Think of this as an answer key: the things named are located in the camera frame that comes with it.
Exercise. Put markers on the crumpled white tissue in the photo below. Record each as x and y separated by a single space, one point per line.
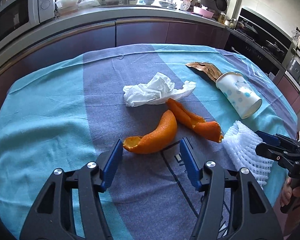
156 92

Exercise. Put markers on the kitchen counter with cabinets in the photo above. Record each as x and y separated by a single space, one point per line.
99 28

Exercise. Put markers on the orange peel piece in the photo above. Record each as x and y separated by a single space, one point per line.
155 141
209 130

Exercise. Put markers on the brown gold wrapper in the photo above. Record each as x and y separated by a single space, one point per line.
209 69

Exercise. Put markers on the white microwave oven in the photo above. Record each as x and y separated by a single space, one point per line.
20 16

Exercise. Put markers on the white foam fruit net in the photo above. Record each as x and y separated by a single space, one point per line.
240 144

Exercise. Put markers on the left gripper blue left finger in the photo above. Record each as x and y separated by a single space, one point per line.
109 162

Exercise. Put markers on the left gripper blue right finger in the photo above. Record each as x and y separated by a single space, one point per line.
193 164

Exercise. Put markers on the white dotted paper cup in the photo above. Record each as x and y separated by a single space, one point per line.
239 93

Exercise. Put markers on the teal and grey tablecloth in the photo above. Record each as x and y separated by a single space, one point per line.
68 113

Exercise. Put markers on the black frying pan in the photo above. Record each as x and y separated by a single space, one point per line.
221 5

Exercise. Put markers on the person right hand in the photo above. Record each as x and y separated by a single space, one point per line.
287 193

